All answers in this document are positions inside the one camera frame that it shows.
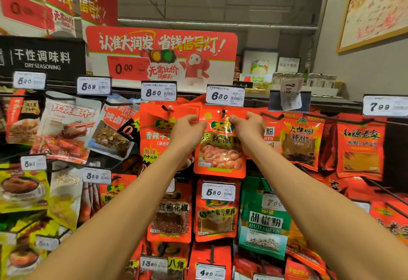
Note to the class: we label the person's right hand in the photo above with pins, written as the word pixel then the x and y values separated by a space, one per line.
pixel 250 133

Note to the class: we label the person's left hand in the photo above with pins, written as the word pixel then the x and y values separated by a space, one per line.
pixel 188 135

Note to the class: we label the red barbecue dip seasoning packet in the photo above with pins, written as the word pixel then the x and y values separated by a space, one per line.
pixel 220 155

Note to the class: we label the person's right forearm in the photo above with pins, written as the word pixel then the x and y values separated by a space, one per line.
pixel 331 219

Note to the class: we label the person's left forearm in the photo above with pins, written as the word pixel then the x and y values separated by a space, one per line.
pixel 108 232

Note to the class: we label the distant shelf goods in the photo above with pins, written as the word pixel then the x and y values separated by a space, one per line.
pixel 312 80

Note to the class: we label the hanging display of seasoning packets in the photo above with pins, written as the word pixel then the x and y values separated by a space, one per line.
pixel 224 95

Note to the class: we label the white picture poster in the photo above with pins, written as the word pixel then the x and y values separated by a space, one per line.
pixel 259 66

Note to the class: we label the small white sign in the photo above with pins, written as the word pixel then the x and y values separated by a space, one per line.
pixel 289 65

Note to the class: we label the clear packet with red label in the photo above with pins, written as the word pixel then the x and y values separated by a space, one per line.
pixel 108 139

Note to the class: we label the green white-label packet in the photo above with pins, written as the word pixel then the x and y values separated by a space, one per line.
pixel 264 222

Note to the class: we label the red white promotion sign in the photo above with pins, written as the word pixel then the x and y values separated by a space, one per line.
pixel 159 41

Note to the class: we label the rows of hanging red packets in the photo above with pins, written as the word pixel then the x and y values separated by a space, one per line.
pixel 360 146

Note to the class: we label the white red-print sauce packet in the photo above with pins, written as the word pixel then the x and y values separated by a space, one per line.
pixel 64 130

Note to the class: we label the pale white packet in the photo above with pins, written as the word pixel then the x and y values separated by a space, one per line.
pixel 64 197

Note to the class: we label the red packet with dish picture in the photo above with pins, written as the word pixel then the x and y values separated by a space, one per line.
pixel 24 127

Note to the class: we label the black category sign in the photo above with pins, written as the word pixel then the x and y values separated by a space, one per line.
pixel 41 57

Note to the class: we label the yellow green packet bowl picture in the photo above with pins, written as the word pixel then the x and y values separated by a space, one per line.
pixel 19 190

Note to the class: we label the assorted green brown packets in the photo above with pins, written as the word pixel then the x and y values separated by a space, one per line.
pixel 25 251

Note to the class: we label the metal ceiling rail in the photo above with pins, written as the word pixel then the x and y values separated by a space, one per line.
pixel 217 23

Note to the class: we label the framed wall poster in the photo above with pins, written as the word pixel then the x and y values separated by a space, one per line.
pixel 376 2

